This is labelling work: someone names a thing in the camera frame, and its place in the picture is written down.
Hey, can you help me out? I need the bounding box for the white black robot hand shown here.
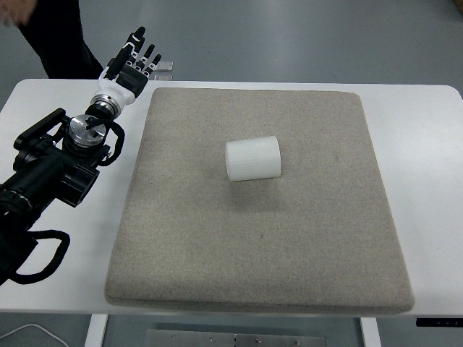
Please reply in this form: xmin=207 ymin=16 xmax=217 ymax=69
xmin=91 ymin=26 xmax=161 ymax=106

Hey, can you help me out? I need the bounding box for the white ribbed plastic cup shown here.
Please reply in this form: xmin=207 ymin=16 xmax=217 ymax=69
xmin=225 ymin=136 xmax=281 ymax=181

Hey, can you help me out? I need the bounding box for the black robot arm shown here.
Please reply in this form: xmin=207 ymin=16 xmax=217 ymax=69
xmin=1 ymin=27 xmax=161 ymax=285

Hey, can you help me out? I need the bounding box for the clear plastic box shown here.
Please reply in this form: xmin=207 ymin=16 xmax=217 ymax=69
xmin=150 ymin=60 xmax=174 ymax=81

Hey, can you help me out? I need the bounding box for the person in black trousers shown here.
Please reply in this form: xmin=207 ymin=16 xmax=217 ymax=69
xmin=1 ymin=1 xmax=103 ymax=80

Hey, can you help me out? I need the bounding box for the beige fabric cushion mat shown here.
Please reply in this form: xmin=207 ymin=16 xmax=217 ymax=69
xmin=105 ymin=87 xmax=415 ymax=314

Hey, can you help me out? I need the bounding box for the white table leg left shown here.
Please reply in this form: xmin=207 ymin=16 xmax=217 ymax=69
xmin=84 ymin=314 xmax=109 ymax=347

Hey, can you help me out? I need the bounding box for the white table leg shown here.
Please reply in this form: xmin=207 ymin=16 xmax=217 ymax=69
xmin=360 ymin=317 xmax=382 ymax=347
xmin=84 ymin=314 xmax=109 ymax=347

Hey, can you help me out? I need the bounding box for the white table leg right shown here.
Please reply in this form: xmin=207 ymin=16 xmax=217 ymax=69
xmin=360 ymin=317 xmax=382 ymax=347

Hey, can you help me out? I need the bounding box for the black desk control panel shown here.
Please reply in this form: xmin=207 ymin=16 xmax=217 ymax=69
xmin=416 ymin=317 xmax=463 ymax=327

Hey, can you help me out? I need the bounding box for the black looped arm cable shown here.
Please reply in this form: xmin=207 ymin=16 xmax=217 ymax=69
xmin=7 ymin=228 xmax=71 ymax=286

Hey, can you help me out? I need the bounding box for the white floor cable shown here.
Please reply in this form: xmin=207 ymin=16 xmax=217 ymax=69
xmin=0 ymin=323 xmax=69 ymax=347

